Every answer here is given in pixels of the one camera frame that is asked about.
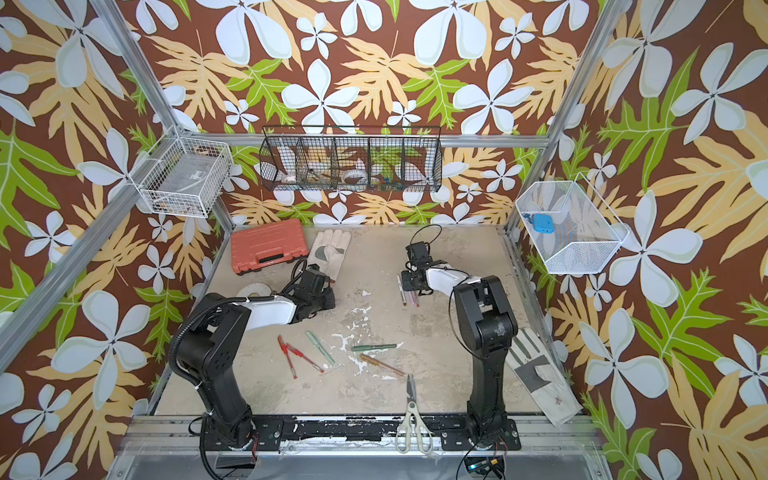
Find red plastic tool case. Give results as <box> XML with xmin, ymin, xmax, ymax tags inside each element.
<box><xmin>231</xmin><ymin>219</ymin><xmax>309</xmax><ymax>275</ymax></box>

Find black wire basket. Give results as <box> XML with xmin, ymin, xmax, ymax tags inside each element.
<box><xmin>256</xmin><ymin>125</ymin><xmax>444</xmax><ymax>192</ymax></box>

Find white-handled scissors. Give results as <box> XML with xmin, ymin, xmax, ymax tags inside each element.
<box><xmin>395</xmin><ymin>374</ymin><xmax>434</xmax><ymax>455</ymax></box>

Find white mesh basket right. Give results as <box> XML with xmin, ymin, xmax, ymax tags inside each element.
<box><xmin>515</xmin><ymin>176</ymin><xmax>630</xmax><ymax>276</ymax></box>

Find beige work glove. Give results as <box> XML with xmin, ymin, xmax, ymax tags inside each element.
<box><xmin>307</xmin><ymin>229</ymin><xmax>352</xmax><ymax>282</ymax></box>

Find light green pen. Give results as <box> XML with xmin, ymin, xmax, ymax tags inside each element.
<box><xmin>306</xmin><ymin>330</ymin><xmax>335</xmax><ymax>366</ymax></box>

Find grey striped work glove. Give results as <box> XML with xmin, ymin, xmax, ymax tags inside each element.
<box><xmin>505</xmin><ymin>327</ymin><xmax>582</xmax><ymax>426</ymax></box>

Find white wire basket left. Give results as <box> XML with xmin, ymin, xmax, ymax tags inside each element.
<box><xmin>129</xmin><ymin>127</ymin><xmax>234</xmax><ymax>218</ymax></box>

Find white tape roll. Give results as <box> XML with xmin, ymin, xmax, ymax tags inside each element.
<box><xmin>237</xmin><ymin>282</ymin><xmax>274</xmax><ymax>302</ymax></box>

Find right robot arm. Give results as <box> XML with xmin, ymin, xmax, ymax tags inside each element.
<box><xmin>400</xmin><ymin>241</ymin><xmax>521</xmax><ymax>450</ymax></box>

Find brown orange pen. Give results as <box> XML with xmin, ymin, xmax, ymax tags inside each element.
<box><xmin>359</xmin><ymin>353</ymin><xmax>406</xmax><ymax>377</ymax></box>

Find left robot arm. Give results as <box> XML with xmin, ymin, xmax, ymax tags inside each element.
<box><xmin>168</xmin><ymin>265</ymin><xmax>335</xmax><ymax>449</ymax></box>

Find blue object in basket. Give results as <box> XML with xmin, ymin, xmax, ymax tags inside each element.
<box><xmin>530</xmin><ymin>213</ymin><xmax>555</xmax><ymax>234</ymax></box>

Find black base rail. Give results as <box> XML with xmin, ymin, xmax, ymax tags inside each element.
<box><xmin>200</xmin><ymin>412</ymin><xmax>522</xmax><ymax>452</ymax></box>

